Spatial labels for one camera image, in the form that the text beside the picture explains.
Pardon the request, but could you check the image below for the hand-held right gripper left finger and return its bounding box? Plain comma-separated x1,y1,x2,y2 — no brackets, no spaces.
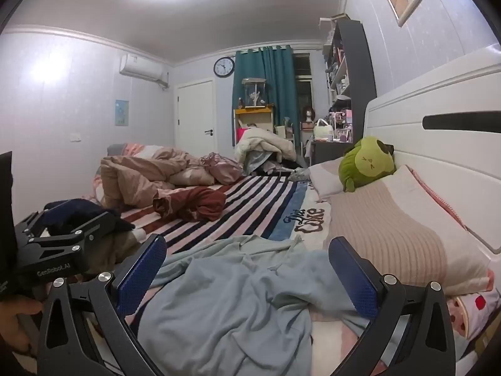
37,234,168,376

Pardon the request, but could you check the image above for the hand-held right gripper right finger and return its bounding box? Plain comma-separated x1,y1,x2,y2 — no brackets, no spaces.
328,236,457,376

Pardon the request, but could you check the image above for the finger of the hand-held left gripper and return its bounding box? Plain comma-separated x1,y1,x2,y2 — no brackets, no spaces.
15,203,85,248
25,212,118,261

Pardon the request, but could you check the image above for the dark navy garment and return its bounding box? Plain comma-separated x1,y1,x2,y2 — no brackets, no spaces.
42,199,136,232

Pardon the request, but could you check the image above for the light blue garment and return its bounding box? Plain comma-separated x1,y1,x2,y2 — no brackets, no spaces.
135,235,370,376

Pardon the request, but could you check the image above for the person's left hand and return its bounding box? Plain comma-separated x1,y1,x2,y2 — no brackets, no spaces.
0,295,44,358

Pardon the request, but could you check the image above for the beige brown garment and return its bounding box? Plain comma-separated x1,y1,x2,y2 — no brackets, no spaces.
78,227,149,279

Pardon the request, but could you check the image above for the pink ribbed pillow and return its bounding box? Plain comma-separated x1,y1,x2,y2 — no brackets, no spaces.
327,164,492,296

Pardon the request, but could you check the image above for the beige duvet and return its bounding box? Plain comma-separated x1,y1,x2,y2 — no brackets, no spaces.
100,147,216,210

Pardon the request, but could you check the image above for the dark red garment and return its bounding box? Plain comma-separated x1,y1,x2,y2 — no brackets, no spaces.
152,186,227,222

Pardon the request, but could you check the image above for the white pink pillow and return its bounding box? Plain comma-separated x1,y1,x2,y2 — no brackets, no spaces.
308,159,353,200

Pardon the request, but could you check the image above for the green plush toy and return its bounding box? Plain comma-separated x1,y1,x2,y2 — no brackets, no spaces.
338,136,397,192

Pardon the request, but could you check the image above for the strawberry print pillow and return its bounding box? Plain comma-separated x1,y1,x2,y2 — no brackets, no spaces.
446,268,501,339

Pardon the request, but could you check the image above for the striped blanket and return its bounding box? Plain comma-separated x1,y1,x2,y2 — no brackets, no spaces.
82,174,333,376

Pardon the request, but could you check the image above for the dark desk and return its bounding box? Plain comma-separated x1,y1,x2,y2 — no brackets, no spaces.
309,139,355,166

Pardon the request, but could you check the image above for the pink satin garment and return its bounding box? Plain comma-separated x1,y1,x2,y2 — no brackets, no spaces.
199,152,244,185

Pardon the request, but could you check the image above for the white bed headboard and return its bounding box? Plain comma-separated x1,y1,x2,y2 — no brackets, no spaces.
362,43,501,255

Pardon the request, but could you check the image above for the grey garment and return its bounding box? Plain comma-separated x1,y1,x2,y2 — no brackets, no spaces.
243,151,282,176

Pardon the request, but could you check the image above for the white handbag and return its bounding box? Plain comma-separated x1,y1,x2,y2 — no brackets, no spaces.
313,118,333,140

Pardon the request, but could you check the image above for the cream bedding pile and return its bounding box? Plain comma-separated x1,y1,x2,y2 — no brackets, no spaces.
234,127,298,165

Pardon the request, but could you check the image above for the wig on mannequin head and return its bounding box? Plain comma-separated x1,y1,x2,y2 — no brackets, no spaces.
301,106,318,130

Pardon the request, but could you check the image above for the white door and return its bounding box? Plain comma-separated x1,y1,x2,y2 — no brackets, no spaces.
175,79,217,153

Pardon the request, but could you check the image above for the white air conditioner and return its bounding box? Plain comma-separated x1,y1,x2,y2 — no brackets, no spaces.
118,54,170,89

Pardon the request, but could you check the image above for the yellow topped cabinet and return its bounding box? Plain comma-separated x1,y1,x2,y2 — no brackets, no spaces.
234,106,275,145

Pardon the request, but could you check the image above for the window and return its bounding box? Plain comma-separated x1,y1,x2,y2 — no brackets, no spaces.
293,53,314,106

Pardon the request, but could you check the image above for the teal curtain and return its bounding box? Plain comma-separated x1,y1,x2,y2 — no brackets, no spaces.
232,46,301,153

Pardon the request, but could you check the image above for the glass tank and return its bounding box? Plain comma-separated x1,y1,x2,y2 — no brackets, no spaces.
240,78,269,108

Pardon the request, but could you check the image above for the dark shelf unit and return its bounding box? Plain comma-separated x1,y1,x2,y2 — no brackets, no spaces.
320,16,377,142

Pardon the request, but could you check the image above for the small blue wall poster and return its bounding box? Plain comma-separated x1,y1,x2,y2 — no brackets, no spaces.
115,99,130,127

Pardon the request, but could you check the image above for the round wall clock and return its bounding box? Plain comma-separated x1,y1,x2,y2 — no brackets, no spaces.
213,57,235,78

